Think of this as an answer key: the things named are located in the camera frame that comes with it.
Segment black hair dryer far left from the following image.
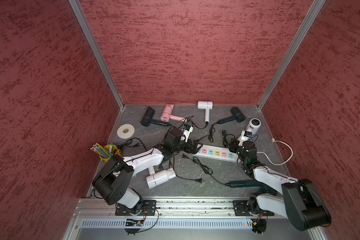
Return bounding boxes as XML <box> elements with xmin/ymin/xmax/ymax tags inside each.
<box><xmin>140</xmin><ymin>107</ymin><xmax>172</xmax><ymax>127</ymax></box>

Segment yellow cup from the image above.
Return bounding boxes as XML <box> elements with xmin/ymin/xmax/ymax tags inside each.
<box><xmin>100</xmin><ymin>144</ymin><xmax>123</xmax><ymax>162</ymax></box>

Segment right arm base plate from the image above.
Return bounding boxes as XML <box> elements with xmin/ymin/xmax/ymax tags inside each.
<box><xmin>233</xmin><ymin>200</ymin><xmax>275</xmax><ymax>218</ymax></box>

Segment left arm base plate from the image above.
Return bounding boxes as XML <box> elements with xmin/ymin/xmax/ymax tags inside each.
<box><xmin>115</xmin><ymin>200</ymin><xmax>157</xmax><ymax>217</ymax></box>

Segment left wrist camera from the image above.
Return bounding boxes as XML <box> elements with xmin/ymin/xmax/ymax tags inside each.
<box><xmin>181</xmin><ymin>124</ymin><xmax>194</xmax><ymax>143</ymax></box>

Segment dark green hair dryer back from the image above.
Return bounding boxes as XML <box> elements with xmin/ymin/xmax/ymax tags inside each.
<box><xmin>217</xmin><ymin>107</ymin><xmax>246</xmax><ymax>124</ymax></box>

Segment white round hair dryer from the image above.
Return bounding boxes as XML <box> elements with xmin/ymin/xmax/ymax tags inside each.
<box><xmin>237</xmin><ymin>118</ymin><xmax>261</xmax><ymax>146</ymax></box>

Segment black cord of front green dryer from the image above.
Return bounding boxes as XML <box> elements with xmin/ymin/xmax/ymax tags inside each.
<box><xmin>181</xmin><ymin>153</ymin><xmax>230</xmax><ymax>185</ymax></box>

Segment aluminium front rail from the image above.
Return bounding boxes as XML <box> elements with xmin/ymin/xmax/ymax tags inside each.
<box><xmin>63</xmin><ymin>197</ymin><xmax>328</xmax><ymax>240</ymax></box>

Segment pink hair dryer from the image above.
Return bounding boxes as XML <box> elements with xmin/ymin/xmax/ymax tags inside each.
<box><xmin>160</xmin><ymin>105</ymin><xmax>187</xmax><ymax>123</ymax></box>

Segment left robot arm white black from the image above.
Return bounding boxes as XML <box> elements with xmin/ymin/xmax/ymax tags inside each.
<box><xmin>92</xmin><ymin>129</ymin><xmax>203</xmax><ymax>209</ymax></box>

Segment white square hair dryer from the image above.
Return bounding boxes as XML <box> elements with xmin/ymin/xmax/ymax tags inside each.
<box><xmin>197</xmin><ymin>101</ymin><xmax>213</xmax><ymax>125</ymax></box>

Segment black cord of green dryer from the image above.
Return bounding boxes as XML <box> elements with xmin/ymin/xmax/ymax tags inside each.
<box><xmin>207</xmin><ymin>121</ymin><xmax>221</xmax><ymax>143</ymax></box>
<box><xmin>181</xmin><ymin>153</ymin><xmax>230</xmax><ymax>185</ymax></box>

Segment white power strip coloured sockets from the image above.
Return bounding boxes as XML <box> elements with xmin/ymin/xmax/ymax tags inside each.
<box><xmin>194</xmin><ymin>145</ymin><xmax>238</xmax><ymax>163</ymax></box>

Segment white hair dryer front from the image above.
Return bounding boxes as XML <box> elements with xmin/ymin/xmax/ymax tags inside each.
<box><xmin>146</xmin><ymin>167</ymin><xmax>176</xmax><ymax>189</ymax></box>

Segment bundle of pencils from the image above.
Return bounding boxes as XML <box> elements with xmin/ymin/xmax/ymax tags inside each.
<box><xmin>90</xmin><ymin>143</ymin><xmax>112</xmax><ymax>159</ymax></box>

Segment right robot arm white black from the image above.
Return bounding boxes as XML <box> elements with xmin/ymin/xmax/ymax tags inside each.
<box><xmin>229</xmin><ymin>140</ymin><xmax>332</xmax><ymax>231</ymax></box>

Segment black cord of white round dryer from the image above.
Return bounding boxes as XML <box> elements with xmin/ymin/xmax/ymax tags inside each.
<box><xmin>221</xmin><ymin>129</ymin><xmax>238</xmax><ymax>148</ymax></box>

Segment white tape roll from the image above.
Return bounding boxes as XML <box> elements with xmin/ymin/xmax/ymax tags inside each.
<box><xmin>117</xmin><ymin>124</ymin><xmax>135</xmax><ymax>139</ymax></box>

